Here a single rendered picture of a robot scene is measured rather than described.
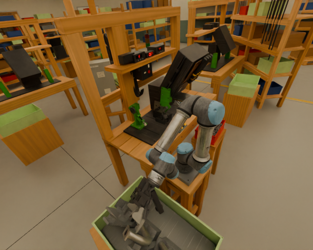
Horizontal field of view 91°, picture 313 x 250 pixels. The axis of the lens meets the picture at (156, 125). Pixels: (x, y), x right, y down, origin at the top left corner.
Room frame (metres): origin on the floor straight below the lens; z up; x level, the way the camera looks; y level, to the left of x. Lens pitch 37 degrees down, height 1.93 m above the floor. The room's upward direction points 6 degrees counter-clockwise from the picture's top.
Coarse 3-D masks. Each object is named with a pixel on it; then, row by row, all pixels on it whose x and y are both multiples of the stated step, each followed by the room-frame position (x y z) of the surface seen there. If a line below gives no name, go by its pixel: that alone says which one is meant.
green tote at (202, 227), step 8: (136, 184) 0.64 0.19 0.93; (128, 192) 0.58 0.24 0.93; (160, 192) 0.55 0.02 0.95; (128, 200) 0.57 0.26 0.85; (160, 200) 0.55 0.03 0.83; (168, 200) 0.50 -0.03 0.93; (176, 208) 0.46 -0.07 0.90; (184, 208) 0.43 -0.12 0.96; (104, 216) 0.44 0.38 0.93; (184, 216) 0.41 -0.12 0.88; (192, 216) 0.38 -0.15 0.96; (96, 224) 0.40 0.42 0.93; (104, 224) 0.43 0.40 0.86; (192, 224) 0.37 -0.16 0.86; (200, 224) 0.34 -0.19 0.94; (200, 232) 0.33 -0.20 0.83; (208, 232) 0.31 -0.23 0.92; (216, 232) 0.29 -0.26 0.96; (104, 240) 0.31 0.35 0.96; (216, 240) 0.27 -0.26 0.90; (112, 248) 0.27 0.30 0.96; (216, 248) 0.22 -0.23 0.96
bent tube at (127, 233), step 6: (126, 228) 0.28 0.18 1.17; (144, 228) 0.33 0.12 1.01; (126, 234) 0.25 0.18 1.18; (132, 234) 0.25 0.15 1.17; (138, 234) 0.26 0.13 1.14; (144, 234) 0.29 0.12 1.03; (132, 240) 0.24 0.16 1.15; (138, 240) 0.24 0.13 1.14; (144, 240) 0.24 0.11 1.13; (150, 240) 0.25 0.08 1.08
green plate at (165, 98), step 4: (164, 88) 1.52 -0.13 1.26; (168, 88) 1.48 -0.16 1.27; (164, 92) 1.50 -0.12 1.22; (168, 92) 1.47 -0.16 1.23; (160, 96) 1.52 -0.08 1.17; (164, 96) 1.49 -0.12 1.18; (168, 96) 1.46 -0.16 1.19; (160, 100) 1.51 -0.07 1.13; (164, 100) 1.48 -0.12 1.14; (168, 100) 1.45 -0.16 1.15; (160, 104) 1.50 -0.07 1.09; (164, 104) 1.47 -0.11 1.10
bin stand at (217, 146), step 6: (222, 132) 1.24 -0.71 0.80; (192, 138) 1.20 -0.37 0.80; (222, 138) 1.21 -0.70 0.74; (192, 144) 1.20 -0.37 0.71; (210, 144) 1.08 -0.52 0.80; (216, 144) 1.08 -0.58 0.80; (210, 150) 1.07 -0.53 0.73; (216, 150) 1.28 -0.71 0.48; (210, 156) 1.06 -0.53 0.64; (216, 156) 1.27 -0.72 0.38; (216, 162) 1.26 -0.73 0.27; (216, 168) 1.29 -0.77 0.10
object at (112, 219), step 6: (108, 210) 0.43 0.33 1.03; (114, 210) 0.44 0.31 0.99; (126, 210) 0.47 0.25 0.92; (108, 216) 0.35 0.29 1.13; (114, 216) 0.36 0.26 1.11; (108, 222) 0.32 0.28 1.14; (114, 222) 0.34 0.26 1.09; (120, 222) 0.36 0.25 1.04; (126, 222) 0.38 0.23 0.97; (132, 222) 0.41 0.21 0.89
